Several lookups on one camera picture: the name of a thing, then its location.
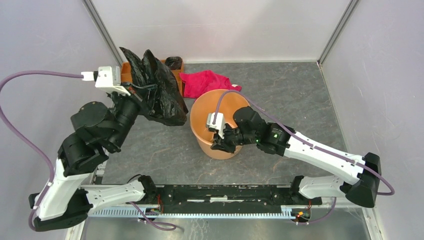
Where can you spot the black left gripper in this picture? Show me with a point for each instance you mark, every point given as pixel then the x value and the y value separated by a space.
pixel 134 97

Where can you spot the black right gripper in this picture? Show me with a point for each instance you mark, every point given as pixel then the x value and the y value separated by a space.
pixel 220 144

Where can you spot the black plastic trash bag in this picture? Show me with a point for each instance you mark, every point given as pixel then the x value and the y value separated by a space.
pixel 157 87

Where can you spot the orange plastic trash bin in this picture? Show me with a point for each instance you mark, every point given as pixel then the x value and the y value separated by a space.
pixel 206 104

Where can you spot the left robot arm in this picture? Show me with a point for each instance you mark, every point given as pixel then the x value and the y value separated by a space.
pixel 98 132

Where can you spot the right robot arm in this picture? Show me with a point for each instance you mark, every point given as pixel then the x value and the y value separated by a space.
pixel 352 176

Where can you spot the wooden compartment tray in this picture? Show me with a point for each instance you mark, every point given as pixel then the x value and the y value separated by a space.
pixel 126 75

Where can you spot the dark rolled item back right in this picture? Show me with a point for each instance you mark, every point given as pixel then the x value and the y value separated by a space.
pixel 174 62

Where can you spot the red crumpled cloth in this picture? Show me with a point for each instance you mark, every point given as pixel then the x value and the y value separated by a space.
pixel 198 83

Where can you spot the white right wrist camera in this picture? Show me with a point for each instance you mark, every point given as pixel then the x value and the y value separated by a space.
pixel 216 123

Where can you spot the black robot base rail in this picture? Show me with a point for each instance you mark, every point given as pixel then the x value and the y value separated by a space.
pixel 222 199

